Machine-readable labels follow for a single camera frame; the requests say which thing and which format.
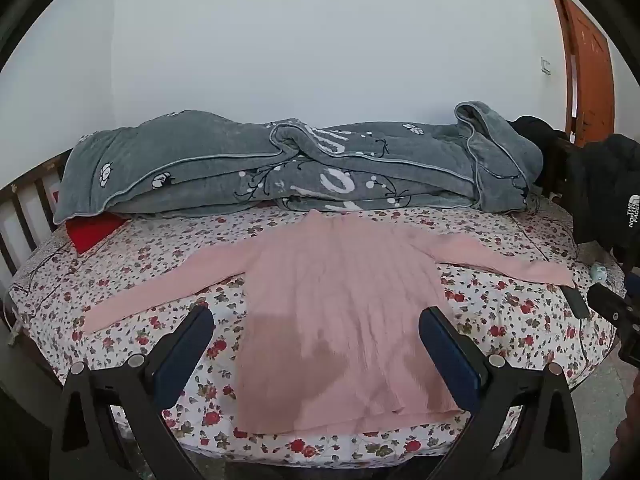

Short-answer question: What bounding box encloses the pink knit sweater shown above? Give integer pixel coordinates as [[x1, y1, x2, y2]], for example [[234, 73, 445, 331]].
[[80, 208, 576, 435]]

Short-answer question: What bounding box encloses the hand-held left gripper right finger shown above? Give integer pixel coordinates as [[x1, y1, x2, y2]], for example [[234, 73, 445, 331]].
[[400, 306, 583, 480]]

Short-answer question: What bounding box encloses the red cloth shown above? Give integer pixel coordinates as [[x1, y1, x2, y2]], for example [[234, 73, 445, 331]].
[[66, 212, 127, 255]]

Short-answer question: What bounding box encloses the grey floral quilt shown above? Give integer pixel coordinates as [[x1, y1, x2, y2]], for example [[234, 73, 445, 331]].
[[52, 101, 545, 226]]

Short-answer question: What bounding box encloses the black phone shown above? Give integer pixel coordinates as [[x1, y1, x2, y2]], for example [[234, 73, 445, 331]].
[[562, 285, 592, 320]]

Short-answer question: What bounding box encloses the dark cloth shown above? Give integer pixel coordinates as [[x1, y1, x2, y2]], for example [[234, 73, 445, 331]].
[[507, 115, 567, 162]]

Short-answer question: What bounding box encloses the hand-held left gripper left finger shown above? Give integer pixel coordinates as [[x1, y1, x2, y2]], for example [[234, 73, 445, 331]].
[[49, 304, 216, 480]]

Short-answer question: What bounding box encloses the orange wooden door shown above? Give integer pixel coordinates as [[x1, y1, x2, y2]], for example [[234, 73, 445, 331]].
[[548, 0, 617, 147]]

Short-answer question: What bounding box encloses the white charger cable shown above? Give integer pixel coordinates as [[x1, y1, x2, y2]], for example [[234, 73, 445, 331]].
[[0, 294, 27, 348]]

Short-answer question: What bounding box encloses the floral bed sheet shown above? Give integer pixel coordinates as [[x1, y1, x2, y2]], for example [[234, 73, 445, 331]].
[[7, 195, 618, 466]]

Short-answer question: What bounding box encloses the black jacket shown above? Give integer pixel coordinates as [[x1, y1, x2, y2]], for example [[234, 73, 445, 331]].
[[565, 134, 640, 263]]

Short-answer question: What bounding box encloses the wooden bed headboard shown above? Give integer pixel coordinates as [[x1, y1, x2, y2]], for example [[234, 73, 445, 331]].
[[0, 147, 73, 281]]

